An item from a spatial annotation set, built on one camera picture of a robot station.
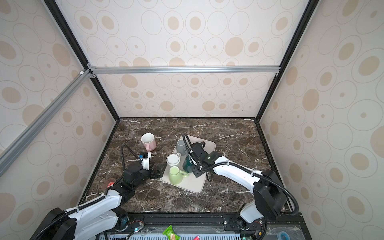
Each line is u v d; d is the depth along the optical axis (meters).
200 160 0.63
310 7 0.68
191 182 0.88
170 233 0.69
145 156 0.73
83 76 0.85
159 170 0.75
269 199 0.42
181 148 0.94
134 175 0.64
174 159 0.88
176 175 0.80
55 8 0.68
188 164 0.82
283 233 0.70
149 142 0.93
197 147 0.67
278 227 0.73
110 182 0.82
